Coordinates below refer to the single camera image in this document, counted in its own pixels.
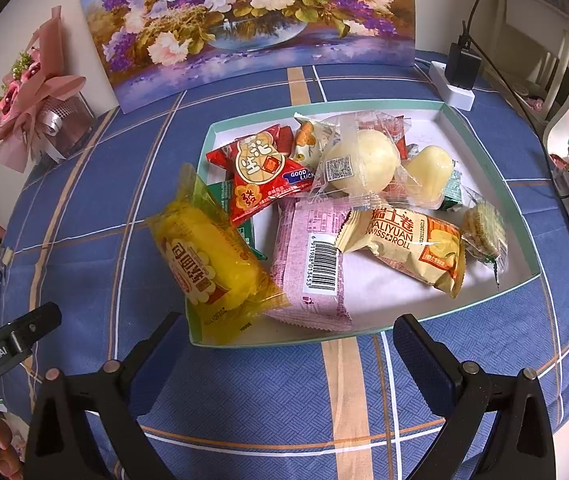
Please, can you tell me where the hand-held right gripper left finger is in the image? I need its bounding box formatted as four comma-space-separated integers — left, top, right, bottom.
23, 311, 185, 480

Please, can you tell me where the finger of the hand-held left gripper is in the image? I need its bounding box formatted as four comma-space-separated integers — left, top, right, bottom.
14, 302, 62, 356

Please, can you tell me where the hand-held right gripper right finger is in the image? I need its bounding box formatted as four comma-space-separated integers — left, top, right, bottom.
393, 314, 558, 480

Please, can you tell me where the yellow cake packet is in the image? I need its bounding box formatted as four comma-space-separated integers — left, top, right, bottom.
144, 162, 290, 346

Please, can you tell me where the cream swiss roll packet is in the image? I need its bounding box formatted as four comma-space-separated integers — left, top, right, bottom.
335, 207, 465, 298

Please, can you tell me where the pink snack packet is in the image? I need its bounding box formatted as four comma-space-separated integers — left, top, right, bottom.
264, 197, 353, 333

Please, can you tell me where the clear rice cracker packet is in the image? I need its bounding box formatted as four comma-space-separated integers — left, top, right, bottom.
459, 187, 508, 288

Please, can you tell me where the green snack packet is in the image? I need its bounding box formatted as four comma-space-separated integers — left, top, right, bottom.
207, 180, 268, 261

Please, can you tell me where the pale yellow jelly cup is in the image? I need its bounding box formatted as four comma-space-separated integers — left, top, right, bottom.
402, 145, 458, 211

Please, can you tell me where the red peanut print snack packet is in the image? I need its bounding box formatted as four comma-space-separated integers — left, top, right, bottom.
206, 130, 315, 226

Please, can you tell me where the clear white bun packet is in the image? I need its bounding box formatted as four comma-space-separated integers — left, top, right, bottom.
312, 112, 413, 211

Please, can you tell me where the red square snack packet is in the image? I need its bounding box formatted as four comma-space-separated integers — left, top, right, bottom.
379, 116, 413, 161

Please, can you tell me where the white tray with green rim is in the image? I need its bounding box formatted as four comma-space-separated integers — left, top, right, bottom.
184, 100, 540, 348

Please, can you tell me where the cream pastry packet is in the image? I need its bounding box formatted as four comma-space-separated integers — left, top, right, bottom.
289, 115, 340, 171

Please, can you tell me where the dark red snack packet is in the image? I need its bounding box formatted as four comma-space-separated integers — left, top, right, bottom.
264, 125, 295, 155

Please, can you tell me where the person's left hand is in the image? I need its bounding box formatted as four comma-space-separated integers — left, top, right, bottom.
0, 417, 28, 478

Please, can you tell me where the blue plaid tablecloth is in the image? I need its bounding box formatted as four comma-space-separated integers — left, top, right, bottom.
0, 50, 569, 480

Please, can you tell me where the pink paper flower bouquet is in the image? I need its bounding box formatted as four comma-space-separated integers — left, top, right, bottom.
0, 5, 98, 173

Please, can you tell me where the white power strip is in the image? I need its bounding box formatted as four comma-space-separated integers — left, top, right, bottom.
429, 60, 475, 111

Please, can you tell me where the black charger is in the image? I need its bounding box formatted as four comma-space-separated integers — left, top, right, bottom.
447, 35, 480, 91

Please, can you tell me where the white chair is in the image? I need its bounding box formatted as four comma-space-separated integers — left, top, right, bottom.
495, 0, 569, 151

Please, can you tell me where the flower vase painting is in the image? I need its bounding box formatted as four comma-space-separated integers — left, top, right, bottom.
75, 0, 415, 113

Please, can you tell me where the black cable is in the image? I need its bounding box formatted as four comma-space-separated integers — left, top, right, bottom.
459, 0, 569, 196

